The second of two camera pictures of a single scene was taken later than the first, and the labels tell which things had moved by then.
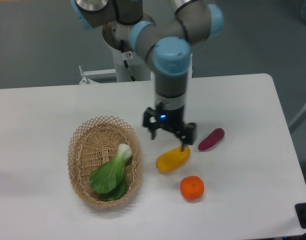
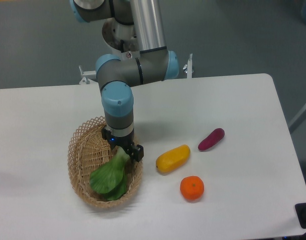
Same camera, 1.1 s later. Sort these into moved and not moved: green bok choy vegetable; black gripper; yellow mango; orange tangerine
Moved: black gripper
Not moved: green bok choy vegetable; yellow mango; orange tangerine
